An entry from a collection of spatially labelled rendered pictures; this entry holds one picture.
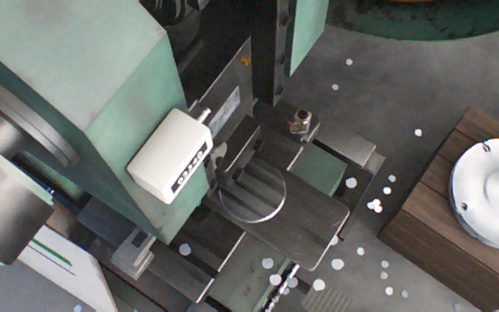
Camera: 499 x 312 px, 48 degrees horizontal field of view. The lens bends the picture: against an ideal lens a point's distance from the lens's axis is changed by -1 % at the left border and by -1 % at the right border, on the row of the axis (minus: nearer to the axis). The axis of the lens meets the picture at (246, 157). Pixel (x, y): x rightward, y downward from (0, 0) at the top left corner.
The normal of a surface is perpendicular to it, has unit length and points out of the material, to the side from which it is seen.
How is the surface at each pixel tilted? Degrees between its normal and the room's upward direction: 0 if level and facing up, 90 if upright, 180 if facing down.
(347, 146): 0
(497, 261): 0
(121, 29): 45
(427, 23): 37
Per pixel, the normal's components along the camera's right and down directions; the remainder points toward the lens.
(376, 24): -0.38, -0.54
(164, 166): -0.03, -0.36
